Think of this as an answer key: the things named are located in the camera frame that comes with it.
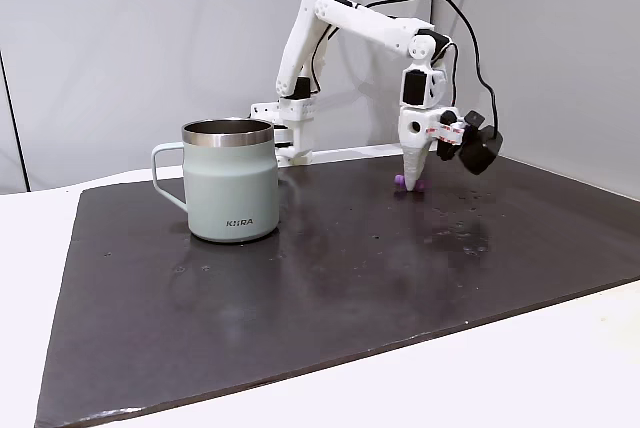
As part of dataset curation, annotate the black table mat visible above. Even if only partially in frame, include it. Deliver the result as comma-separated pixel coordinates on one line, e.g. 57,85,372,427
33,153,640,428

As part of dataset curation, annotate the pale green steel mug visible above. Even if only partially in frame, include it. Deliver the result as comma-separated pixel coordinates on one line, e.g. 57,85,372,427
151,118,280,243

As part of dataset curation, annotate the purple pen grip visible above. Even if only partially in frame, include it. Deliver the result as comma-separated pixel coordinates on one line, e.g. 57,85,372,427
393,173,426,195

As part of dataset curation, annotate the black camera box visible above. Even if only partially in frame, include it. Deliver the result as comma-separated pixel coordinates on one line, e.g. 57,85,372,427
436,109,504,177

